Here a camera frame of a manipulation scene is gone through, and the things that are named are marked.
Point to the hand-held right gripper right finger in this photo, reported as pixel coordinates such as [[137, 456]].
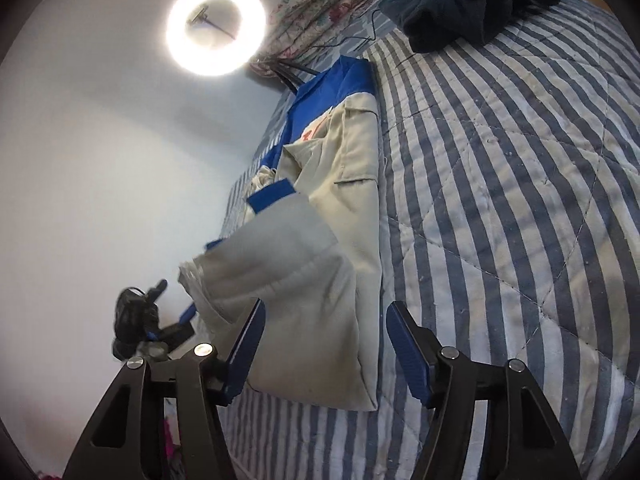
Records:
[[407, 355]]

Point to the blue striped quilted blanket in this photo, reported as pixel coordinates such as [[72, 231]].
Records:
[[500, 210]]

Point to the folded floral quilt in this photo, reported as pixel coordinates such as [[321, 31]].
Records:
[[320, 0]]

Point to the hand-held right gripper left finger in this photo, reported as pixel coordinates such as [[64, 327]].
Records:
[[247, 355]]

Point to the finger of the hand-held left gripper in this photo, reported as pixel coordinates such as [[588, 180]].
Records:
[[187, 312], [159, 291]]

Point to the dark clothes pile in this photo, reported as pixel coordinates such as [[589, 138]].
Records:
[[475, 0]]

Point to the pink cloth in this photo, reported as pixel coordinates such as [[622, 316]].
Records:
[[170, 440]]

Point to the beige and blue work jacket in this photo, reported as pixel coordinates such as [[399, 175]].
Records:
[[325, 310]]

